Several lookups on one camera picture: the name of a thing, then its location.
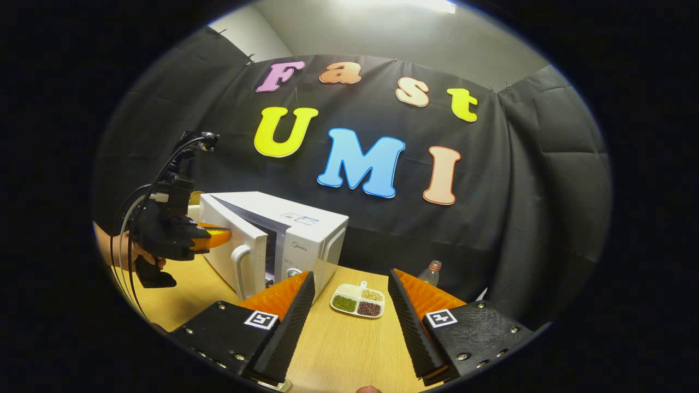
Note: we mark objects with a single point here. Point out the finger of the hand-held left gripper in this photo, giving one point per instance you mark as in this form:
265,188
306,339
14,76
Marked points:
215,238

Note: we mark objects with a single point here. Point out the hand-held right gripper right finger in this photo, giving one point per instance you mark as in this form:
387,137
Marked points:
412,327

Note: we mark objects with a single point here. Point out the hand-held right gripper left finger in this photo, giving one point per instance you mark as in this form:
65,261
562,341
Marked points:
289,327

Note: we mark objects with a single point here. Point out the white microwave oven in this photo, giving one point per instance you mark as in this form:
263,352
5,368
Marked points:
306,229

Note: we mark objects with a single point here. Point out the brown toast slice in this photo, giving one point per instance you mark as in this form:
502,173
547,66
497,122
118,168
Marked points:
195,197

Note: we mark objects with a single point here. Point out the clear plastic bottle red label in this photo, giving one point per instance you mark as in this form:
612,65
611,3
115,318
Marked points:
430,274

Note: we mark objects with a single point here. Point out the pale rectangular plate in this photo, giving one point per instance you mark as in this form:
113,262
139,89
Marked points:
276,386

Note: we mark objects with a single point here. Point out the white sectioned bean dish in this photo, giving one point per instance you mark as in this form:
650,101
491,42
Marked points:
357,300

